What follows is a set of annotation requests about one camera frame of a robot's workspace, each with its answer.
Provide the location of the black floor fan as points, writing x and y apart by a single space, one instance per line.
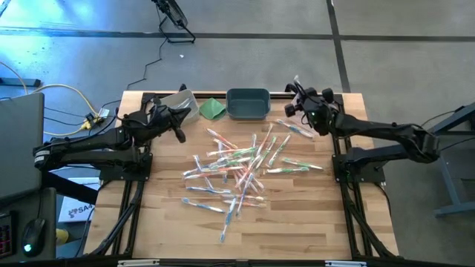
172 11

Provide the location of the translucent white plastic bin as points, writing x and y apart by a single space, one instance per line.
174 97

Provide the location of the teal plastic bin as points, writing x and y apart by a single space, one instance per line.
237 111

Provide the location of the black computer mouse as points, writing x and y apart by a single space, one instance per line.
33 233

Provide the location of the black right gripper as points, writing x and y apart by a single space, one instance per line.
319 120

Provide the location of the black backlit keyboard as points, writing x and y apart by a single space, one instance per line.
5 237

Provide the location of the black arch bracket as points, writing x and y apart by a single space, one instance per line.
292 88
182 88

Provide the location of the white power adapter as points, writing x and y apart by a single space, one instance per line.
104 112

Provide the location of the white cardboard box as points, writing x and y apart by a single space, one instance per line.
67 217

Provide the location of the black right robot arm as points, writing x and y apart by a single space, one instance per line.
389 130

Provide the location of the green folded cloth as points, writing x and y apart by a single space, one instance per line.
212 109

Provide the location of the black floor bar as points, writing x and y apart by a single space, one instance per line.
18 82

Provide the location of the white label strip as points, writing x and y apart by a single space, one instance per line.
345 263
137 262

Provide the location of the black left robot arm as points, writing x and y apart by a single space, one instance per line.
92 157

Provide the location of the black diagonal beam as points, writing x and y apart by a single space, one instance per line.
70 187

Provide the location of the small yellow object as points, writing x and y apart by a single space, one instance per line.
62 237

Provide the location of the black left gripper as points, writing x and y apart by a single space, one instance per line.
161 118

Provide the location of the dark grey desk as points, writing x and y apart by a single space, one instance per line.
51 207

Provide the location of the grey blue metal stand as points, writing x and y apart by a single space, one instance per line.
454 209

